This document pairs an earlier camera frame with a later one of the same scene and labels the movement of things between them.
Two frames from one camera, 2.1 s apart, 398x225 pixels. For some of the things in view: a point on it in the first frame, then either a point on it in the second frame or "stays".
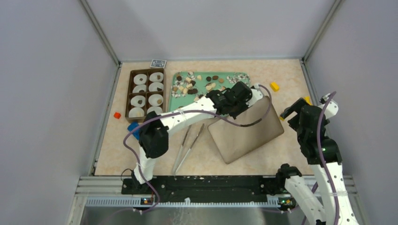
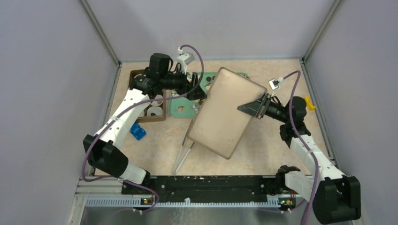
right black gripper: (296, 107) → (255, 108)
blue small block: (136, 133) stays
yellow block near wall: (308, 100) stays
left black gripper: (245, 102) → (197, 94)
